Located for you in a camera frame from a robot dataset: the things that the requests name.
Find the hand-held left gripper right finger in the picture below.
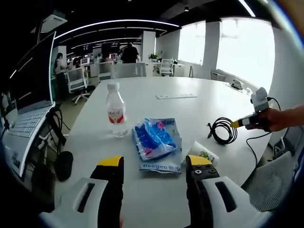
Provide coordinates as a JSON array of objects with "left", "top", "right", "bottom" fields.
[{"left": 185, "top": 154, "right": 273, "bottom": 228}]

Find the silver laptop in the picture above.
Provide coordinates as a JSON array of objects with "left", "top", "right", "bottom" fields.
[{"left": 0, "top": 30, "right": 58, "bottom": 178}]

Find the small white device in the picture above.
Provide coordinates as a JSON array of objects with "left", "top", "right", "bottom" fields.
[{"left": 229, "top": 79, "right": 244, "bottom": 91}]

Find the white office chair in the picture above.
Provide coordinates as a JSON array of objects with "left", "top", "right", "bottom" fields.
[
  {"left": 160, "top": 58, "right": 174, "bottom": 77},
  {"left": 66, "top": 67, "right": 92, "bottom": 105},
  {"left": 97, "top": 61, "right": 115, "bottom": 82}
]

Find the white ceiling unit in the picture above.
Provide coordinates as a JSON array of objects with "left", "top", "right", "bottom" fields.
[{"left": 42, "top": 10, "right": 68, "bottom": 33}]

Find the person's right hand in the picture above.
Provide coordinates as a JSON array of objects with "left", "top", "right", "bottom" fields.
[{"left": 246, "top": 108, "right": 282, "bottom": 133}]

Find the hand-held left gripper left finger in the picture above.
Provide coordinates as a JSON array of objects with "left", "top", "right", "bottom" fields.
[{"left": 39, "top": 155, "right": 124, "bottom": 228}]

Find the blue white plastic packet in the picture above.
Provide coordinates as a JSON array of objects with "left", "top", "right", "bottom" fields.
[{"left": 132, "top": 117, "right": 183, "bottom": 174}]

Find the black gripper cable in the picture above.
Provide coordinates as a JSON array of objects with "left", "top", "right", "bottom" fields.
[{"left": 246, "top": 96, "right": 281, "bottom": 167}]

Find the black computer mouse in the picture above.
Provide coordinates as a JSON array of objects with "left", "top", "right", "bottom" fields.
[{"left": 55, "top": 151, "right": 74, "bottom": 182}]

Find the white table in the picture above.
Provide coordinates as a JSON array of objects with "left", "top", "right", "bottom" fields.
[{"left": 53, "top": 76, "right": 271, "bottom": 228}]

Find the grey mesh office chair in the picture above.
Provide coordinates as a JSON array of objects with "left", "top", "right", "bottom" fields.
[{"left": 242, "top": 151, "right": 297, "bottom": 213}]

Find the clear plastic water bottle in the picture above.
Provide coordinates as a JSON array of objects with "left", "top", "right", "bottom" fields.
[{"left": 105, "top": 82, "right": 127, "bottom": 139}]

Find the white table socket panel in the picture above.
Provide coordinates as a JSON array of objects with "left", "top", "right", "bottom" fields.
[{"left": 155, "top": 93, "right": 198, "bottom": 100}]

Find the black cable bundle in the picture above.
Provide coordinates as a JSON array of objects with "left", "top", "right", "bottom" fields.
[{"left": 46, "top": 106, "right": 71, "bottom": 148}]

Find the white paper cup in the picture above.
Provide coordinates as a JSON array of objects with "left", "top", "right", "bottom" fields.
[{"left": 187, "top": 140, "right": 220, "bottom": 169}]

